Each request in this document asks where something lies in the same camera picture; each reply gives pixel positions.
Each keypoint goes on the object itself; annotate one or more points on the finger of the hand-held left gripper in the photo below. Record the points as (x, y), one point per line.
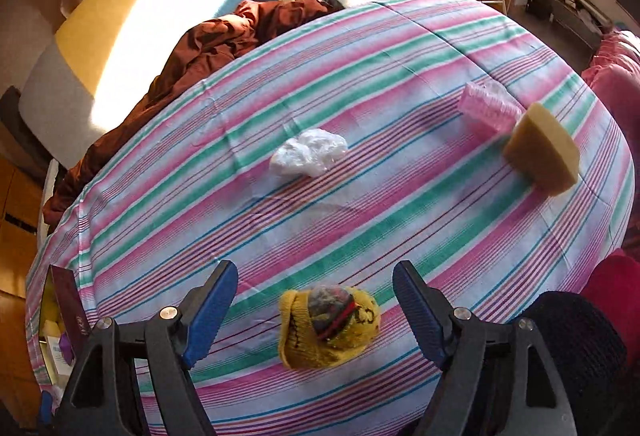
(46, 408)

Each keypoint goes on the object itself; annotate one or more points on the wooden wardrobe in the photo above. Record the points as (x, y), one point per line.
(15, 241)

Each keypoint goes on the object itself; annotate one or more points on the grey yellow blue sofa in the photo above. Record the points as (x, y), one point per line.
(65, 81)

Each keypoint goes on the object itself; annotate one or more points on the red clothing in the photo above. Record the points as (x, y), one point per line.
(617, 286)

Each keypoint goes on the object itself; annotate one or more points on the brown quilt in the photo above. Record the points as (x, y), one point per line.
(175, 66)

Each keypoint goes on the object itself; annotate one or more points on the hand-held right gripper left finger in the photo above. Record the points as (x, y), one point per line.
(210, 311)

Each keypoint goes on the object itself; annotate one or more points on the dark knit clothing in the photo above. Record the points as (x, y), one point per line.
(580, 346)

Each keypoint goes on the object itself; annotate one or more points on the purple snack packet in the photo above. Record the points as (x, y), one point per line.
(64, 346)

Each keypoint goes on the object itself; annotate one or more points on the crumpled clear plastic bag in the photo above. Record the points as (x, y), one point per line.
(310, 151)

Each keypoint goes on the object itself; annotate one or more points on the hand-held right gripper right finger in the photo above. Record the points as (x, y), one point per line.
(420, 311)

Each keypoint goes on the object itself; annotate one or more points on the brown sponge block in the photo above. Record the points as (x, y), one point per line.
(540, 151)

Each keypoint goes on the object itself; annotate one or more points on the pink cloth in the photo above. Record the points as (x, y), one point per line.
(617, 71)

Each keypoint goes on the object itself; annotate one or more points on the maroon tin box gold interior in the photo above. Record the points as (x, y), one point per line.
(70, 306)

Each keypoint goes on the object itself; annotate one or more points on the black rolled mat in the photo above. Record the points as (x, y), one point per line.
(10, 111)

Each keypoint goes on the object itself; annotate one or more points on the pink green striped bedsheet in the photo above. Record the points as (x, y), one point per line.
(350, 226)

